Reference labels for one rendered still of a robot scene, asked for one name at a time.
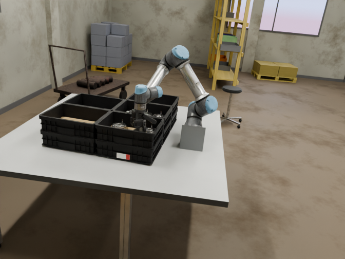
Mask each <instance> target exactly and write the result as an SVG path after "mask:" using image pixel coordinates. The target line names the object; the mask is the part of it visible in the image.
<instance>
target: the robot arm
mask: <svg viewBox="0 0 345 259"><path fill-rule="evenodd" d="M188 57H189V52H188V50H187V49H186V48H185V47H184V46H181V45H178V46H176V47H174V48H173V49H172V50H171V51H169V52H168V53H167V54H166V55H165V56H164V57H163V58H162V60H161V61H160V63H159V65H158V66H157V70H156V72H155V73H154V75H153V76H152V77H151V79H150V80H149V82H148V83H147V85H141V84H139V85H136V88H135V108H134V109H132V111H131V118H130V124H131V125H132V126H133V127H134V128H135V129H134V131H141V132H146V120H148V121H150V122H151V123H153V124H156V122H157V121H156V120H155V119H154V118H151V117H149V116H148V115H146V114H144V112H146V104H147V103H149V102H150V101H152V100H153V99H155V98H159V97H162V95H163V90H162V88H161V87H159V85H160V83H161V82H162V80H163V78H164V77H165V75H167V74H168V73H169V72H170V71H171V70H172V69H173V68H175V69H178V70H179V71H180V73H181V75H182V76H183V78H184V80H185V81H186V83H187V85H188V86H189V88H190V90H191V91H192V93H193V95H194V96H195V98H196V100H195V101H193V102H191V103H190V104H189V106H188V112H187V119H186V122H185V125H189V126H197V127H202V117H204V116H206V115H209V114H211V113H213V112H215V111H216V110H217V107H218V102H217V100H216V98H215V97H213V96H210V95H209V93H206V92H205V90H204V88H203V87H202V85H201V83H200V82H199V80H198V78H197V76H196V75H195V73H194V71H193V70H192V68H191V66H190V64H189V58H188Z"/></svg>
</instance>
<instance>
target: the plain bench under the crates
mask: <svg viewBox="0 0 345 259"><path fill-rule="evenodd" d="M76 95H77V94H70V95H68V96H67V97H65V98H64V99H62V100H61V101H59V102H58V103H56V104H54V105H53V106H51V107H49V108H48V109H46V110H45V111H47V110H49V109H51V108H53V107H55V106H57V105H58V104H60V103H63V102H64V101H66V100H68V99H70V98H72V97H74V96H76ZM45 111H43V112H45ZM43 112H42V113H43ZM187 112H188V107H184V106H178V112H177V120H176V122H175V124H174V126H173V128H172V129H171V131H170V133H169V135H168V137H167V138H166V140H165V142H164V144H163V145H162V147H161V149H160V151H159V153H158V155H157V157H156V158H155V160H154V162H153V164H150V165H148V164H142V163H137V162H131V161H126V160H120V159H114V158H108V157H103V156H99V155H96V154H93V155H92V154H86V153H80V152H75V151H69V150H63V149H57V148H53V147H48V146H44V145H42V143H43V140H42V137H43V135H42V134H41V132H40V130H41V128H42V125H41V124H40V123H41V119H39V114H38V115H37V116H35V117H34V118H32V119H30V120H29V121H27V122H26V123H24V124H22V125H21V126H19V127H18V128H16V129H15V130H13V131H11V132H10V133H8V134H7V135H5V136H3V137H2V138H0V176H5V177H13V178H20V179H27V180H34V181H42V182H49V183H56V184H63V185H68V186H75V187H83V188H90V189H97V190H104V191H112V192H119V193H121V204H120V245H119V259H130V236H131V212H132V195H141V196H148V197H155V198H163V199H170V200H177V201H184V202H192V203H196V204H203V205H210V206H218V207H225V208H228V203H229V201H228V190H227V181H226V170H225V161H224V150H223V140H222V130H221V120H220V111H218V110H216V111H215V112H213V113H211V114H209V115H206V116H204V117H202V127H205V128H206V130H205V137H204V145H203V151H202V152H201V151H193V150H185V149H180V139H181V129H182V125H184V124H185V122H186V119H187ZM40 114H41V113H40Z"/></svg>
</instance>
